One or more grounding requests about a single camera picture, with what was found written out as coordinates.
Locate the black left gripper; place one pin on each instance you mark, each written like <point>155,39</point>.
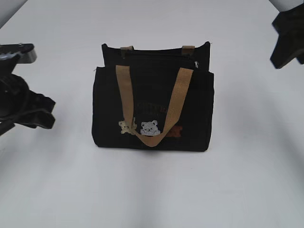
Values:
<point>16,99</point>

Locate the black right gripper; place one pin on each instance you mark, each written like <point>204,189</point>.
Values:
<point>290,44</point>

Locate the black canvas tote bag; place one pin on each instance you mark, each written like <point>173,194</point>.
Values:
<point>154,99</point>

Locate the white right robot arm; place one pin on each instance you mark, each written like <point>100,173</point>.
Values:
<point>284,5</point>

